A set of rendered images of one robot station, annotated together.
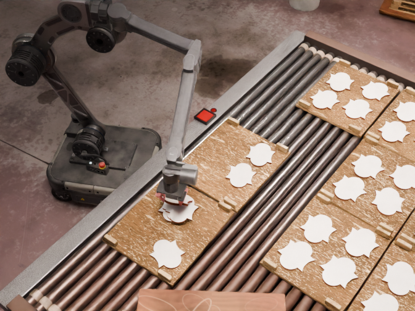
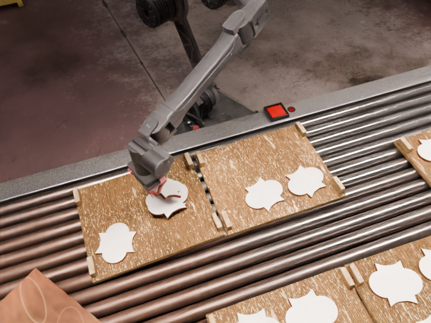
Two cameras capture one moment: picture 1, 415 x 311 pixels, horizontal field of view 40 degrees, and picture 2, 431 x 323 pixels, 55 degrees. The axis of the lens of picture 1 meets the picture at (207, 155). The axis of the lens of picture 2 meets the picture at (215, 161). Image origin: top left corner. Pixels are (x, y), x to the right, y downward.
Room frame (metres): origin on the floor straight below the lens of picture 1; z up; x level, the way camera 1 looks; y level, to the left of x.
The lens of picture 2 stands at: (0.86, -0.47, 2.05)
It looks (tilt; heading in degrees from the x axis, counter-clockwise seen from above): 51 degrees down; 36
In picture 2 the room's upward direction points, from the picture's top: 4 degrees counter-clockwise
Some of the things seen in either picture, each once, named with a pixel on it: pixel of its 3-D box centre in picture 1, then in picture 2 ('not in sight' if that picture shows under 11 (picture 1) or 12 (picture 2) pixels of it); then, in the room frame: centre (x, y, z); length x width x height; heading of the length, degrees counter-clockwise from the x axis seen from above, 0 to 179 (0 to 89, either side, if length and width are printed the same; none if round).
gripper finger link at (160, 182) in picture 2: (177, 197); (152, 183); (1.34, 0.12, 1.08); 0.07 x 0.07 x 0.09; 73
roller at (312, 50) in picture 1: (204, 153); (246, 151); (1.73, 0.02, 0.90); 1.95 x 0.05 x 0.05; 142
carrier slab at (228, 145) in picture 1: (231, 163); (266, 175); (1.65, -0.11, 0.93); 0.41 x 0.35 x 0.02; 142
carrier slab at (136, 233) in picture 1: (169, 226); (145, 212); (1.31, 0.15, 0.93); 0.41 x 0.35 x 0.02; 144
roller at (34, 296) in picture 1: (195, 149); (242, 141); (1.76, 0.06, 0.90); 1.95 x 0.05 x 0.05; 142
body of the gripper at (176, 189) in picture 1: (171, 184); (143, 164); (1.34, 0.14, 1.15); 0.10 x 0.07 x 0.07; 73
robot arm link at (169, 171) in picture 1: (171, 174); (141, 151); (1.34, 0.13, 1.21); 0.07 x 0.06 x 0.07; 79
